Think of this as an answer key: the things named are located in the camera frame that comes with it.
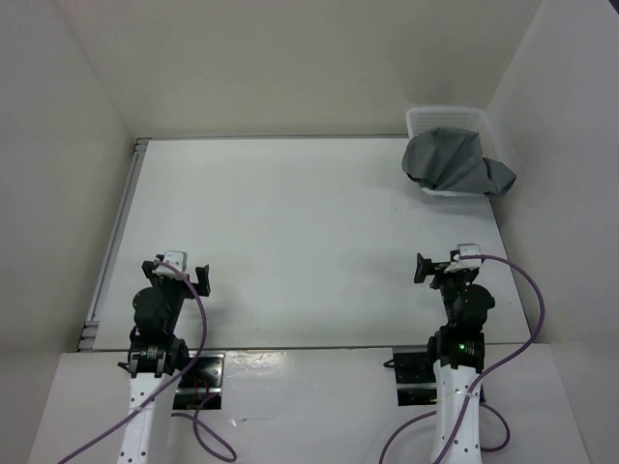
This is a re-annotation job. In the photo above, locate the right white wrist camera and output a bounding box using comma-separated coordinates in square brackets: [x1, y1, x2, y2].
[445, 244, 483, 273]

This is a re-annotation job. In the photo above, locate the white plastic basket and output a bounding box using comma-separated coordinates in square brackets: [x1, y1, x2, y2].
[404, 103, 504, 203]

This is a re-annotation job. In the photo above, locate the aluminium table edge rail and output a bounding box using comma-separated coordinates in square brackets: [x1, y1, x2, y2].
[76, 137, 151, 352]

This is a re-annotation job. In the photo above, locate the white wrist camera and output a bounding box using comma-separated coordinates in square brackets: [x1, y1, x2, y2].
[153, 250, 188, 279]
[445, 244, 483, 273]

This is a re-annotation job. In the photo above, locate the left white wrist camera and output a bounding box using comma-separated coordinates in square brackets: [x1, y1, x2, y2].
[153, 250, 188, 279]

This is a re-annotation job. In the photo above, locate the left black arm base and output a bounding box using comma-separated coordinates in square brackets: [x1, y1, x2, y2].
[173, 352, 225, 412]

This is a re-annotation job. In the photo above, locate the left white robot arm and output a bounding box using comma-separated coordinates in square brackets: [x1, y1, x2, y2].
[118, 252, 211, 463]

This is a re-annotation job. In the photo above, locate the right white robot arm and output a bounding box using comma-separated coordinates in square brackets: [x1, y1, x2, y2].
[414, 244, 495, 463]

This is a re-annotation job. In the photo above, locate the grey pleated skirt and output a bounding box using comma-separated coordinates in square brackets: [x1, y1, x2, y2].
[401, 128, 516, 197]

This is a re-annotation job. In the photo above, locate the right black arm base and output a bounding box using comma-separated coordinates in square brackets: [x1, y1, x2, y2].
[383, 338, 485, 411]

